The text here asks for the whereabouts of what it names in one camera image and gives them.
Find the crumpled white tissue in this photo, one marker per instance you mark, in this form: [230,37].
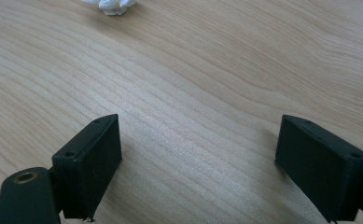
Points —
[112,6]

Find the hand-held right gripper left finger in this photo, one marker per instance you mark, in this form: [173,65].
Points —
[86,168]

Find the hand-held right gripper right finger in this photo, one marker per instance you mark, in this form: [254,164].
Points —
[322,168]

